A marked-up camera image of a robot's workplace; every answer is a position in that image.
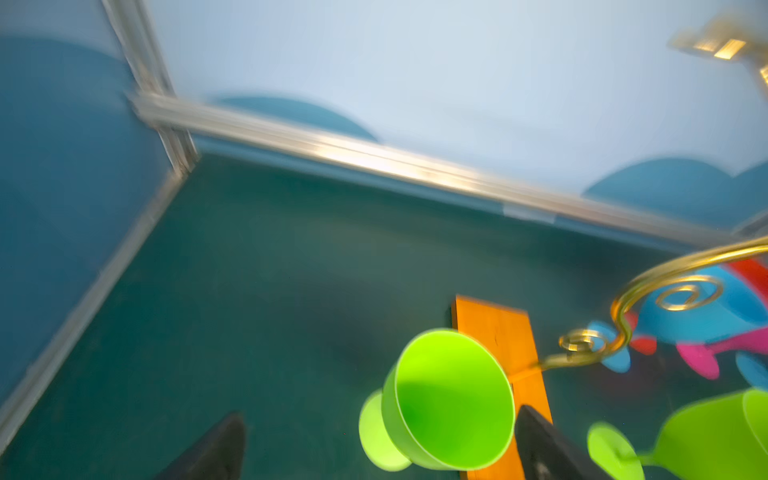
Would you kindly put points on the orange wooden rack base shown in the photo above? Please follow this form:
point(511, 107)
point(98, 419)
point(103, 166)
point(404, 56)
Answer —
point(508, 335)

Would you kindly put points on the gold wire glass rack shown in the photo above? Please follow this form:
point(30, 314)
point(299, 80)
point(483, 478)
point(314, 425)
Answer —
point(728, 40)

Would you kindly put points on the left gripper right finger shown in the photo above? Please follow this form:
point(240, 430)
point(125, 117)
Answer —
point(545, 453)

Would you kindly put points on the pink wine glass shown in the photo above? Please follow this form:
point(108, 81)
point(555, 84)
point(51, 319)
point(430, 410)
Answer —
point(702, 358)

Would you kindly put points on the green wine glass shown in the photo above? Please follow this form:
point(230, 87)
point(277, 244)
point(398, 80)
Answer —
point(446, 404)
point(720, 438)

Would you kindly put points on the red wine glass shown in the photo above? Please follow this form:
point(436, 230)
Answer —
point(718, 303)

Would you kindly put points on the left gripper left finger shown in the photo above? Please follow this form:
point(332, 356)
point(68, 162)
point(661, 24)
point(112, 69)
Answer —
point(218, 454)

